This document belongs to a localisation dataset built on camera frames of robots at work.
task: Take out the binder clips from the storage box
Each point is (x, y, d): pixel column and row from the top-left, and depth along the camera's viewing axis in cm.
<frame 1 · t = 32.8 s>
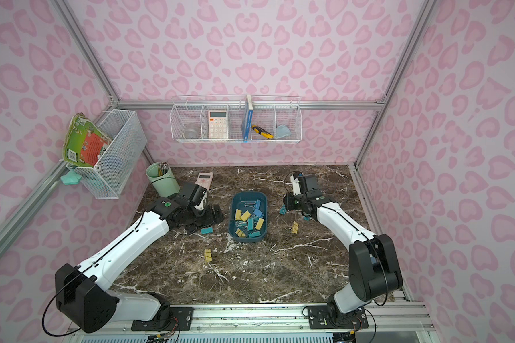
left hand: (214, 216, 80), fingers open
right hand: (285, 197, 89), fingers open
teal plastic storage box: (247, 216, 100), point 2 cm above the table
mint green pen cup: (162, 176, 99), point 14 cm above the table
white mesh side basket: (104, 179, 73), point 33 cm above the table

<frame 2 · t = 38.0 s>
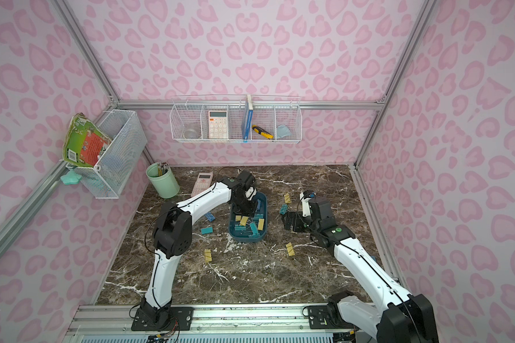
left hand: (253, 210, 95), fingers closed
right hand: (290, 216, 82), fingers open
the named things where they were.

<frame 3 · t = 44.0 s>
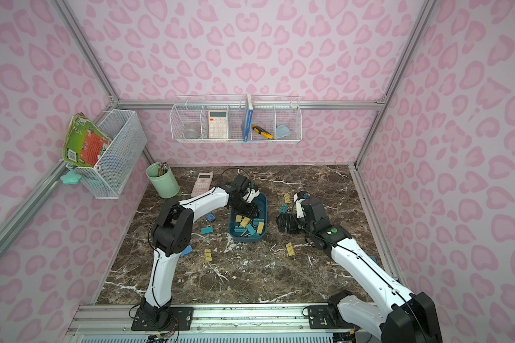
left hand: (253, 209, 99), fingers open
right hand: (284, 218, 81), fingers open
the named things where they were.

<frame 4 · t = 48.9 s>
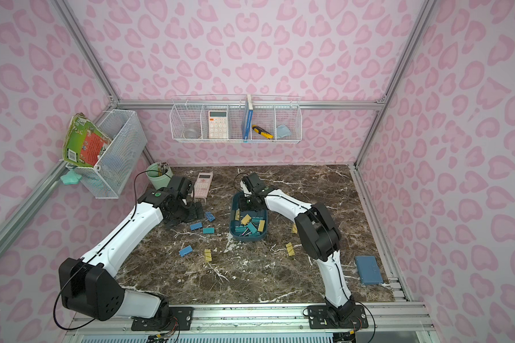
left hand: (190, 213, 83), fingers open
right hand: (238, 205, 95), fingers open
blue binder clip middle left: (196, 226, 99), on the table
the other named things where they were.

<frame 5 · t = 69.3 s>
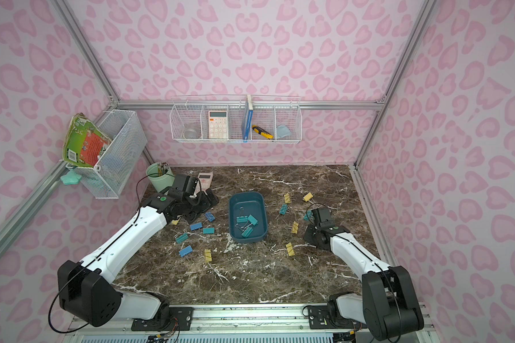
left hand: (211, 200, 82), fingers open
right hand: (308, 233, 90), fingers closed
yellow binder clip back right: (307, 196, 108), on the table
teal binder clip lower left: (184, 236, 94), on the table
teal binder clip in box: (252, 219, 100), on the table
teal clip in box: (247, 232, 95), point 2 cm above the table
the other named things where they were.

